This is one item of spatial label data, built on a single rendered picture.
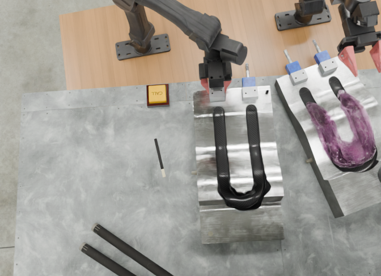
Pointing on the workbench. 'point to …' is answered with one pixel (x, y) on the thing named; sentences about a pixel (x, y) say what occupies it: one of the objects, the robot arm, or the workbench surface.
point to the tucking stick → (160, 157)
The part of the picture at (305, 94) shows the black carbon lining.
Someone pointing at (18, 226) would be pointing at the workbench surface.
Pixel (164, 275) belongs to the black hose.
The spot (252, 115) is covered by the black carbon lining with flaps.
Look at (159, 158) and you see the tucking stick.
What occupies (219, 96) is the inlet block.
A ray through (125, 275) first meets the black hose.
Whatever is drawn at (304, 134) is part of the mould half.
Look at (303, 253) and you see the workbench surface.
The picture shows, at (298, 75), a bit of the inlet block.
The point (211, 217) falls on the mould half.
